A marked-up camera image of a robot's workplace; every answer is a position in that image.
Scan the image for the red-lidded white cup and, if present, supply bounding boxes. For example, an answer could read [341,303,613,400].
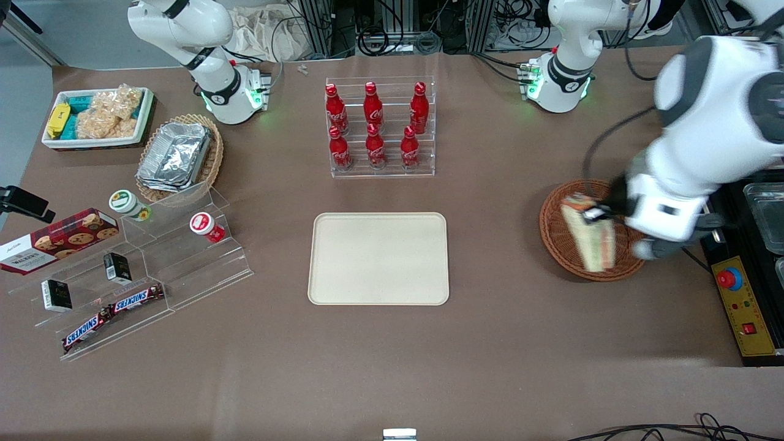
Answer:
[189,212,226,244]

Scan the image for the clear acrylic stepped display stand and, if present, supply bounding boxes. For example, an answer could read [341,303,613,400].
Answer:
[7,184,255,362]

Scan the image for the oval brown wicker basket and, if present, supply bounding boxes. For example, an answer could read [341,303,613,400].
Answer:
[136,114,224,204]

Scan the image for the black clamp device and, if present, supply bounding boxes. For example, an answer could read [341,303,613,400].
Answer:
[0,186,56,223]

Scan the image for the clear bag of puffed snacks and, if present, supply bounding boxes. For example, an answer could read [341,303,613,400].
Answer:
[77,85,143,140]

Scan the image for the black floor cables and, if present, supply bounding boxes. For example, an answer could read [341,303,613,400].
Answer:
[567,413,784,441]

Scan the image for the clear acrylic bottle rack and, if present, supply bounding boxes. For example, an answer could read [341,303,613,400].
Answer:
[325,76,437,179]

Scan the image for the stack of foil trays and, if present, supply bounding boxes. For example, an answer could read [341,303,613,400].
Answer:
[136,122,212,193]

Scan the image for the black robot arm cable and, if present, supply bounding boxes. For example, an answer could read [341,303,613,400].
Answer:
[581,105,659,179]

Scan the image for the green-lidded white cup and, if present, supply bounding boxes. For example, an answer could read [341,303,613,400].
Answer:
[109,189,152,222]

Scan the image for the round brown wicker basket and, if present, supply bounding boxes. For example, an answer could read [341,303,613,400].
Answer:
[539,179,650,282]

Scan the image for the red Walkers cookie box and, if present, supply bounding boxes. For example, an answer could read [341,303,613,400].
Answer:
[0,208,120,276]

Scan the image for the yellow snack packet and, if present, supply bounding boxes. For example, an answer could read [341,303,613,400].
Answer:
[47,103,72,139]

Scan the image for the small black box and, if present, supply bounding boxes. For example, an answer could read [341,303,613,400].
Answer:
[41,279,73,312]
[103,252,133,284]

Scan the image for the black power plug cable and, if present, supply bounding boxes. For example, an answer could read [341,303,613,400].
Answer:
[680,245,714,274]

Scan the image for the white rectangular snack bin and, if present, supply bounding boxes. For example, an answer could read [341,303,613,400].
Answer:
[42,88,157,151]

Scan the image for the red cola bottle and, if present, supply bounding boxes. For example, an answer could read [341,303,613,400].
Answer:
[409,81,429,134]
[365,124,386,170]
[324,83,350,135]
[401,126,420,169]
[363,81,384,132]
[328,126,353,172]

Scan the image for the plastic-wrapped triangle sandwich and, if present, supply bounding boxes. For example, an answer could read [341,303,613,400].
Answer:
[560,193,616,273]

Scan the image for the Snickers chocolate bar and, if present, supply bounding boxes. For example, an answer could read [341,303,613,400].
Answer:
[110,284,166,315]
[61,308,114,354]

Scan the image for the clear metal-rimmed container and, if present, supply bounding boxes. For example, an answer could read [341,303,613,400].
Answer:
[744,183,784,255]

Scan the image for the black control box yellow panel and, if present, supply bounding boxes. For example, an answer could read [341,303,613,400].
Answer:
[701,178,784,367]

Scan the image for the beige rectangular tray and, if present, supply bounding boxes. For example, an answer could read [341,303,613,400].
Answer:
[307,212,450,306]

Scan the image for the teal snack packet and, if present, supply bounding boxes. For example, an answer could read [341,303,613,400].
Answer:
[61,92,92,140]

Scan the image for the crumpled white cloth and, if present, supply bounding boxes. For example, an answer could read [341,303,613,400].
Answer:
[230,5,310,62]

